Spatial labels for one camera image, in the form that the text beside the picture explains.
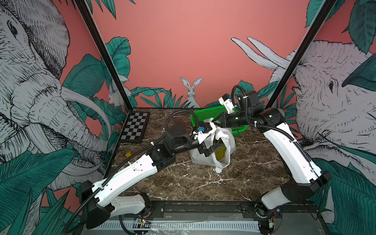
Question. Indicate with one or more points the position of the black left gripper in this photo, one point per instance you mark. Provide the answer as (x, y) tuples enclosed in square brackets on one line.
[(207, 152)]

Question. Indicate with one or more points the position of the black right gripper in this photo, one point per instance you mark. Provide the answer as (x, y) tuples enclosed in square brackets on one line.
[(224, 119)]

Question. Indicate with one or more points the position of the pineapple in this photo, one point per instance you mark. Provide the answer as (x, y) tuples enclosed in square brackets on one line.
[(220, 152)]

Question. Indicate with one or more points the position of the white plastic bag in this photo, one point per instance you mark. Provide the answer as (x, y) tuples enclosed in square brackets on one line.
[(225, 134)]

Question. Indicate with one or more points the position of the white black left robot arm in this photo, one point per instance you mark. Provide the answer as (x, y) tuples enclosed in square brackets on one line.
[(102, 200)]

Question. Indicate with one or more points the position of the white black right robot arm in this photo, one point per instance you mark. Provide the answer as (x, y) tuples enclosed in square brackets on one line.
[(306, 178)]

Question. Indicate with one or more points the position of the black white checkerboard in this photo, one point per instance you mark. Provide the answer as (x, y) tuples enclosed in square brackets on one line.
[(135, 127)]

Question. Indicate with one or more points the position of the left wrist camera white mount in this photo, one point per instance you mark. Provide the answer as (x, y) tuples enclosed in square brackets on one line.
[(205, 129)]

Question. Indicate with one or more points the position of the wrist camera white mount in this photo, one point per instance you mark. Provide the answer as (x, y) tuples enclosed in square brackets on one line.
[(226, 101), (205, 129)]

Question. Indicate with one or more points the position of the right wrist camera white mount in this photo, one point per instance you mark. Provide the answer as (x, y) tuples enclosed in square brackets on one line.
[(226, 101)]

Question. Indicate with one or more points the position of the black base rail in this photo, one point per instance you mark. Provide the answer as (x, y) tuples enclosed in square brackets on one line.
[(246, 209)]

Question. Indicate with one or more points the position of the white slotted cable duct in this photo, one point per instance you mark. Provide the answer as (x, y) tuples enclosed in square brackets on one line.
[(243, 226)]

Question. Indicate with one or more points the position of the right black frame post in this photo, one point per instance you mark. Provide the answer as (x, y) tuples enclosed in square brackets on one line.
[(320, 17)]

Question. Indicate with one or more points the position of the black frame post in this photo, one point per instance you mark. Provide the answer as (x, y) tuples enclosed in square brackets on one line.
[(95, 33), (320, 17)]

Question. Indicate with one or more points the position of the left black frame post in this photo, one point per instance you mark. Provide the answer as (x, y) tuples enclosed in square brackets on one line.
[(95, 33)]

